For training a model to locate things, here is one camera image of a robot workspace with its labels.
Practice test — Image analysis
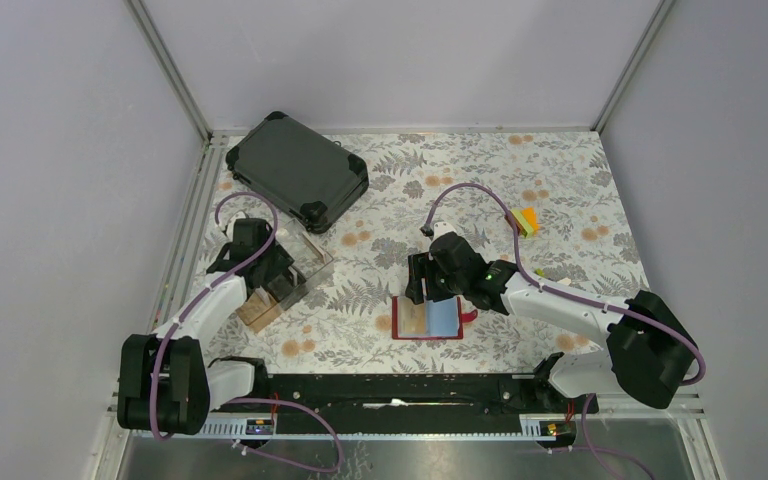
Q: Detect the gold credit card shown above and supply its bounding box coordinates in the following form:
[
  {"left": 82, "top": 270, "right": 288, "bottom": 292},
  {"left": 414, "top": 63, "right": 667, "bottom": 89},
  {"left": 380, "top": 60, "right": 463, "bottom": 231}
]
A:
[{"left": 397, "top": 300, "right": 428, "bottom": 338}]

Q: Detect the red leather card holder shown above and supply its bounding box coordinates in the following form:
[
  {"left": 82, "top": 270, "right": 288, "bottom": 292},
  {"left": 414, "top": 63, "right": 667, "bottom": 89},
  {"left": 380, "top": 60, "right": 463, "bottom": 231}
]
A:
[{"left": 391, "top": 296, "right": 478, "bottom": 340}]

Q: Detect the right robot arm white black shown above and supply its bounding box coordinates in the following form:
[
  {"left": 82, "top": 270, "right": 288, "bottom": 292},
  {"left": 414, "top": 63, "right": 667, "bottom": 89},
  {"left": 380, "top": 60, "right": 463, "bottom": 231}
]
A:
[{"left": 405, "top": 232, "right": 699, "bottom": 412}]

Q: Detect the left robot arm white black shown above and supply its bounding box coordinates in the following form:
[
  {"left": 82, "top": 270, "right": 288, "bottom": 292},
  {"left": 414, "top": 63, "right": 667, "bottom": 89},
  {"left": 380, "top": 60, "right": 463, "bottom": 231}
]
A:
[{"left": 117, "top": 218, "right": 301, "bottom": 439}]

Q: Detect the clear acrylic card organizer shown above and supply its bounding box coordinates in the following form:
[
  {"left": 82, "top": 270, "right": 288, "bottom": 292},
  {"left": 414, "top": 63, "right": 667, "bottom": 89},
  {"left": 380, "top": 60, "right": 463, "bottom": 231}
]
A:
[{"left": 256, "top": 227, "right": 333, "bottom": 312}]

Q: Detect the wooden block base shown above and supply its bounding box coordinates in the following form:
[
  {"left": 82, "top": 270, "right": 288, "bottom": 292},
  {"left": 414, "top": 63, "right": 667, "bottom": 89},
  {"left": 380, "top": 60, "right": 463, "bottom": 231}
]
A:
[{"left": 235, "top": 294, "right": 283, "bottom": 333}]

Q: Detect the orange green sticky note block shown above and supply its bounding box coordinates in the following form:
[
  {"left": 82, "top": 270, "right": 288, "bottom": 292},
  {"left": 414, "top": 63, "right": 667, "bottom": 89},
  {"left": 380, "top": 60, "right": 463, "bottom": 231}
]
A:
[{"left": 510, "top": 207, "right": 540, "bottom": 238}]

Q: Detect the dark grey hard case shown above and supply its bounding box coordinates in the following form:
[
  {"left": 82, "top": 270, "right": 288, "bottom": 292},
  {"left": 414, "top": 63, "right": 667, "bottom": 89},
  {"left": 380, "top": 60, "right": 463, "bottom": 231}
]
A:
[{"left": 225, "top": 111, "right": 369, "bottom": 234}]

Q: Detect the floral patterned table mat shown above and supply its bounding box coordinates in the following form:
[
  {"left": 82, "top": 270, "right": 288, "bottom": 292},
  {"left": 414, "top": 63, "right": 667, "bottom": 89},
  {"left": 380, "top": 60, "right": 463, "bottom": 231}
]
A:
[{"left": 204, "top": 132, "right": 649, "bottom": 374}]

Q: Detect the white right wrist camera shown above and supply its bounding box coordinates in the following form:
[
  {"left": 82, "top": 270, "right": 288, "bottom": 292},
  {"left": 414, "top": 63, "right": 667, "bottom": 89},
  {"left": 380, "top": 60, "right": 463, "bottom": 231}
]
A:
[{"left": 420, "top": 221, "right": 457, "bottom": 242}]

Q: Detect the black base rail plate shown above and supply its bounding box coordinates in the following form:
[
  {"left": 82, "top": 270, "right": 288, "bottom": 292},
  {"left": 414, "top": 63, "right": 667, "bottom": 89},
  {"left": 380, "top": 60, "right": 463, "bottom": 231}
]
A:
[{"left": 203, "top": 374, "right": 598, "bottom": 438}]

